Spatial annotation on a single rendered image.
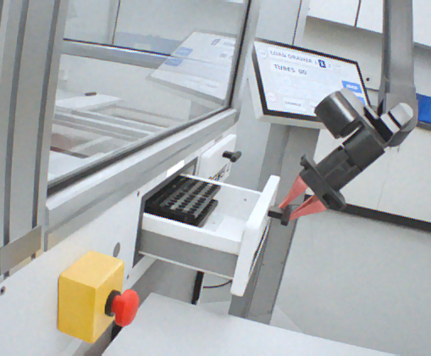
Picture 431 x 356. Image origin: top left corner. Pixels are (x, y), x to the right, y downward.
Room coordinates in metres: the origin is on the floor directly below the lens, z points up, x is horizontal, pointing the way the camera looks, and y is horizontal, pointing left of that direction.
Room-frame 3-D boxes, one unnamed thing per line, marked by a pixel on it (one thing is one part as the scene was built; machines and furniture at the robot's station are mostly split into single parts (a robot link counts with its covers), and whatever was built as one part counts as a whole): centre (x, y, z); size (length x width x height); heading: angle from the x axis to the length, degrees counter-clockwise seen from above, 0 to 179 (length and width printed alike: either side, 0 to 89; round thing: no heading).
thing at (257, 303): (1.66, -0.28, 0.51); 0.50 x 0.45 x 1.02; 28
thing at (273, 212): (0.71, -0.11, 0.91); 0.07 x 0.04 x 0.01; 169
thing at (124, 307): (0.41, 0.07, 0.88); 0.04 x 0.03 x 0.04; 169
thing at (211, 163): (1.05, 0.00, 0.87); 0.29 x 0.02 x 0.11; 169
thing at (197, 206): (0.73, 0.01, 0.90); 0.18 x 0.02 x 0.01; 169
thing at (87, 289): (0.41, 0.10, 0.88); 0.07 x 0.05 x 0.07; 169
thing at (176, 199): (0.75, 0.11, 0.87); 0.22 x 0.18 x 0.06; 79
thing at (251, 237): (0.71, -0.09, 0.87); 0.29 x 0.02 x 0.11; 169
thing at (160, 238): (0.75, 0.12, 0.86); 0.40 x 0.26 x 0.06; 79
